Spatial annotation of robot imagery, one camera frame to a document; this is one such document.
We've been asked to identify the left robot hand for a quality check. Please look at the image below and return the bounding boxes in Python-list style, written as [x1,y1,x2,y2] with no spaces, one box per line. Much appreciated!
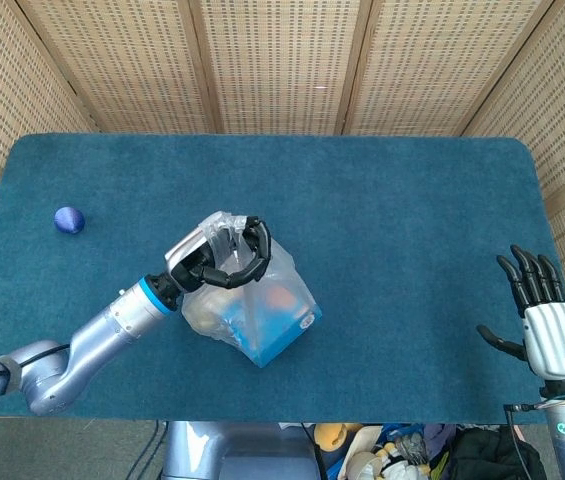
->
[163,214,272,296]

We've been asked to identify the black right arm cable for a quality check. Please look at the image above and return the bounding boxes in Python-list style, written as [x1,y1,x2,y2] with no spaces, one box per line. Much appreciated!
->
[504,402,549,454]

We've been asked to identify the woven rattan folding screen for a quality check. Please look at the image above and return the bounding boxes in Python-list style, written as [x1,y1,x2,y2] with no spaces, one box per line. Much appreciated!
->
[0,0,565,384]

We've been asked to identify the yellow snack packet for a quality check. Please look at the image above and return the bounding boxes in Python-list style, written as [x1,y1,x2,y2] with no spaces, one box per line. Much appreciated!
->
[189,294,236,334]

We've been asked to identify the purple ball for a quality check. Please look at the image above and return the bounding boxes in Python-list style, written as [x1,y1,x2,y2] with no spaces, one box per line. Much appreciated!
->
[53,205,87,235]

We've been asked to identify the teal table cloth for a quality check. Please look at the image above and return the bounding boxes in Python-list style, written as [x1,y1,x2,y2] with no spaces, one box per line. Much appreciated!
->
[0,133,565,424]

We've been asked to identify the blue snack box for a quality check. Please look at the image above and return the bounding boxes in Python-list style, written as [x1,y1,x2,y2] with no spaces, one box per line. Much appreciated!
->
[221,287,324,369]

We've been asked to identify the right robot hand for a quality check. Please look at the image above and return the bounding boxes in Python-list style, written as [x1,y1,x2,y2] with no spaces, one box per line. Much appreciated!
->
[476,244,565,382]

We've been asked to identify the yellow plush toy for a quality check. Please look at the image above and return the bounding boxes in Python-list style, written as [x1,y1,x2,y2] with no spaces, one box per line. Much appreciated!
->
[314,423,361,452]

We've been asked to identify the blue-grey robot torso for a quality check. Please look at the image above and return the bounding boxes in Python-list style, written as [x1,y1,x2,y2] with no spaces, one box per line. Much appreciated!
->
[161,421,321,480]

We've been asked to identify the white soft toy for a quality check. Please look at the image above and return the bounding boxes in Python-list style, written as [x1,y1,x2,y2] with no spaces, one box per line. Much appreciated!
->
[351,447,433,480]

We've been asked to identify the dark green cloth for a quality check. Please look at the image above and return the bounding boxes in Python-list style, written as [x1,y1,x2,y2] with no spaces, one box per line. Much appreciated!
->
[448,426,549,480]

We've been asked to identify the clear plastic shopping bag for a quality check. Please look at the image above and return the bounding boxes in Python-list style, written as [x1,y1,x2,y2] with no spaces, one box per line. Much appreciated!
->
[180,210,324,369]

